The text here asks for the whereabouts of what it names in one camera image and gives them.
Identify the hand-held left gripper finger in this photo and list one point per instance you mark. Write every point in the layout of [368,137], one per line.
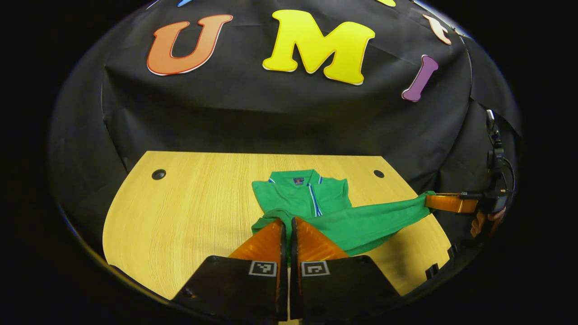
[283,243]
[293,246]

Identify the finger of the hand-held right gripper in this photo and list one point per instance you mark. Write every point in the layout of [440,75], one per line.
[451,203]

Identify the green T-shirt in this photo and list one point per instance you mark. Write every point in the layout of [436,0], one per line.
[298,194]

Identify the black backdrop cloth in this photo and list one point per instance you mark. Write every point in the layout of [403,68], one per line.
[271,113]

